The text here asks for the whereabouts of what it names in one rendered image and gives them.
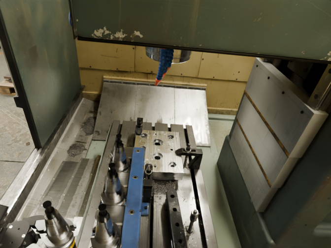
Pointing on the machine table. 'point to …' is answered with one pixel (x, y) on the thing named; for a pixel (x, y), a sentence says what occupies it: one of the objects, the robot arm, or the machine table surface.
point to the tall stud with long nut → (192, 220)
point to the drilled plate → (172, 173)
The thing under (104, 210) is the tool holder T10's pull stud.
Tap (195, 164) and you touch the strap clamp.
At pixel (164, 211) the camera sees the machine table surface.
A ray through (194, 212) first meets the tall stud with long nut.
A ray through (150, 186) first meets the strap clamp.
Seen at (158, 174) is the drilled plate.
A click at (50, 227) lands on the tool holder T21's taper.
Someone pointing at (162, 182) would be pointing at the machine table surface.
